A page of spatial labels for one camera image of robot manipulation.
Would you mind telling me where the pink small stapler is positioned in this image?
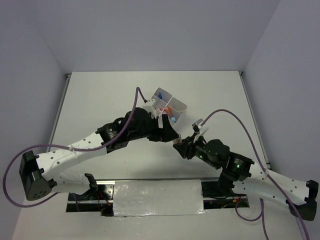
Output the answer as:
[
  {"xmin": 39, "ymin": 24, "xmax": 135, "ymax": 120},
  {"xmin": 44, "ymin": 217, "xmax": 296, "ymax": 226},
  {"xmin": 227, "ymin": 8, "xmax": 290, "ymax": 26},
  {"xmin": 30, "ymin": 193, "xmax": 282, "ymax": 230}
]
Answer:
[{"xmin": 173, "ymin": 135, "xmax": 182, "ymax": 144}]

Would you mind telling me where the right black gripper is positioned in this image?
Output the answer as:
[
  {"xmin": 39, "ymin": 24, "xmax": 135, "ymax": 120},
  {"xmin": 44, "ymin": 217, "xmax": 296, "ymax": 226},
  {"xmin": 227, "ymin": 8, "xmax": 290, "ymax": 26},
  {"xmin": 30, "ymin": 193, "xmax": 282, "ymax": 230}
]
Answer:
[{"xmin": 172, "ymin": 131, "xmax": 220, "ymax": 169}]

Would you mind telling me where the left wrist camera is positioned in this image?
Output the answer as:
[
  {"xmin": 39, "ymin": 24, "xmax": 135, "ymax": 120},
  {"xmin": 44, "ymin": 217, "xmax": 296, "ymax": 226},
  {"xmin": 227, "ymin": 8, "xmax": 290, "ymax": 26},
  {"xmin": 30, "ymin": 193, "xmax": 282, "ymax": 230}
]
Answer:
[{"xmin": 142, "ymin": 99, "xmax": 158, "ymax": 118}]

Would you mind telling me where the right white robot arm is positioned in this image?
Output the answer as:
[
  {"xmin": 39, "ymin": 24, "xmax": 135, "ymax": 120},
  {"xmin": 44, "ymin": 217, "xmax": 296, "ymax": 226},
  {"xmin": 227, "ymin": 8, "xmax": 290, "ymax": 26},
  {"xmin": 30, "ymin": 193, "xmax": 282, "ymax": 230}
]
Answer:
[{"xmin": 173, "ymin": 136, "xmax": 319, "ymax": 221}]

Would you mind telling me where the blue white glue tube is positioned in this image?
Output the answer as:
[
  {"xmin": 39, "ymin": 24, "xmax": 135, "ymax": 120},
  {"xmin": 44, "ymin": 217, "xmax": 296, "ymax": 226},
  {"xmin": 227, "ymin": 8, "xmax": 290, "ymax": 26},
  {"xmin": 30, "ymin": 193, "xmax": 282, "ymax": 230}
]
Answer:
[{"xmin": 157, "ymin": 92, "xmax": 163, "ymax": 99}]

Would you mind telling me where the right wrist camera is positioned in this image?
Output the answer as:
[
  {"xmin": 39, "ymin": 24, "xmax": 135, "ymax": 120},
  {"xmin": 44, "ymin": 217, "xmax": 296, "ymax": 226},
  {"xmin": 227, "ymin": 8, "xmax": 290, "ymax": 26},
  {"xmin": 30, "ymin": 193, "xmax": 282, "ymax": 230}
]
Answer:
[{"xmin": 192, "ymin": 118, "xmax": 209, "ymax": 143}]

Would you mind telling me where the white compartment organizer box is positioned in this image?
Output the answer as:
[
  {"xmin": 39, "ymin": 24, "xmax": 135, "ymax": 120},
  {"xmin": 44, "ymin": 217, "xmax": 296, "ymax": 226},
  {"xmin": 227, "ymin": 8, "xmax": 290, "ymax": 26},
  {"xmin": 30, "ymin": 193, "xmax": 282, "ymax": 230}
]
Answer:
[{"xmin": 151, "ymin": 87, "xmax": 188, "ymax": 130}]

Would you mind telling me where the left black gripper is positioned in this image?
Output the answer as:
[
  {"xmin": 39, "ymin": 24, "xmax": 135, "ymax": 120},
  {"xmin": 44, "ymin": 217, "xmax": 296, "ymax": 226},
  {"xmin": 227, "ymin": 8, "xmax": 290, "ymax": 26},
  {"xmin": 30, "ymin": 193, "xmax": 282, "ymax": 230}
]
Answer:
[{"xmin": 128, "ymin": 114, "xmax": 179, "ymax": 143}]

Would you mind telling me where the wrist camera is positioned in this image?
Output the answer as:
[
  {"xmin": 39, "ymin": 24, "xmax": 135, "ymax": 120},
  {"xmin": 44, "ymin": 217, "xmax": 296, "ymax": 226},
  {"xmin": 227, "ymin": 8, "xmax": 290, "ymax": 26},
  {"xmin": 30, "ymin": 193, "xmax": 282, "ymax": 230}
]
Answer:
[
  {"xmin": 192, "ymin": 118, "xmax": 209, "ymax": 143},
  {"xmin": 142, "ymin": 99, "xmax": 158, "ymax": 118}
]

